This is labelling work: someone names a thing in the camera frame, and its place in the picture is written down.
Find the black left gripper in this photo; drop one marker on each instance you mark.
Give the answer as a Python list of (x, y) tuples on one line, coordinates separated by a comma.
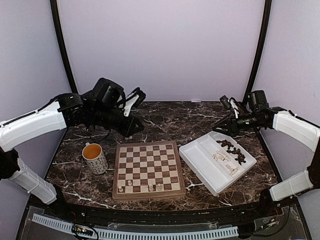
[(125, 130)]

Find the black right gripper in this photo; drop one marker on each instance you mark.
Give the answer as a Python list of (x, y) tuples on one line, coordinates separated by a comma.
[(232, 125)]

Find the white chess piece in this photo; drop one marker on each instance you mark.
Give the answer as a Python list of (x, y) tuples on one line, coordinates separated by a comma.
[(159, 187), (151, 187)]

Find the white chess rook corner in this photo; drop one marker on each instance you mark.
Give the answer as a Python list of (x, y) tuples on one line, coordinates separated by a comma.
[(120, 189)]

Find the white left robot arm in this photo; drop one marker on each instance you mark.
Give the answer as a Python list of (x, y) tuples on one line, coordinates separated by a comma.
[(106, 105)]

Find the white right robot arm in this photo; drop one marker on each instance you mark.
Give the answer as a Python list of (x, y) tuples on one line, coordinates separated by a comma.
[(261, 115)]

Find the pile of white chess pieces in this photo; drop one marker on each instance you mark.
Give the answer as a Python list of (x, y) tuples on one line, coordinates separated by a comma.
[(225, 163)]

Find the pile of dark chess pieces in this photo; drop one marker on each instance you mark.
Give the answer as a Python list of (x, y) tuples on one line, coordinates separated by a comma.
[(231, 149)]

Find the wooden chess board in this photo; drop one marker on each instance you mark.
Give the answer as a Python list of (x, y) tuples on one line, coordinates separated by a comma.
[(144, 163)]

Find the white divided plastic tray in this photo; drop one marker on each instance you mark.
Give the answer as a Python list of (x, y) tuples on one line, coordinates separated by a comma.
[(197, 154)]

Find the patterned mug with orange liquid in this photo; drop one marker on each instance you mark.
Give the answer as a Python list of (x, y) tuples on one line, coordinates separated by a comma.
[(95, 158)]

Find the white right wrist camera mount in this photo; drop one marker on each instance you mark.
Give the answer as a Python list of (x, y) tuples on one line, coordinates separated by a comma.
[(232, 106)]

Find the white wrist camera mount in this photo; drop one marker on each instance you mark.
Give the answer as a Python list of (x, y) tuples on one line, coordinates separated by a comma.
[(133, 100), (232, 106)]

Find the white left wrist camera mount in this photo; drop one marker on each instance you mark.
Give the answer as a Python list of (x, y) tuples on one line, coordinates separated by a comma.
[(133, 100)]

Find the black front rail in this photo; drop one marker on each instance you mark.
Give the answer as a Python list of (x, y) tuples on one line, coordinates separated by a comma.
[(195, 206)]

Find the white slotted cable duct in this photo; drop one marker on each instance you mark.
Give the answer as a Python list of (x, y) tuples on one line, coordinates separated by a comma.
[(132, 232)]

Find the black enclosure frame post right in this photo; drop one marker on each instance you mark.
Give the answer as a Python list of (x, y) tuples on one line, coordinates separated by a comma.
[(259, 49)]

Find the black enclosure frame post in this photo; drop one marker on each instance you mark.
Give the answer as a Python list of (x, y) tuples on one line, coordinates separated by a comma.
[(259, 49), (62, 45)]

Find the black enclosure frame post left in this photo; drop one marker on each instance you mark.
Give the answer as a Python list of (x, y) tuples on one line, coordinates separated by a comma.
[(62, 45)]

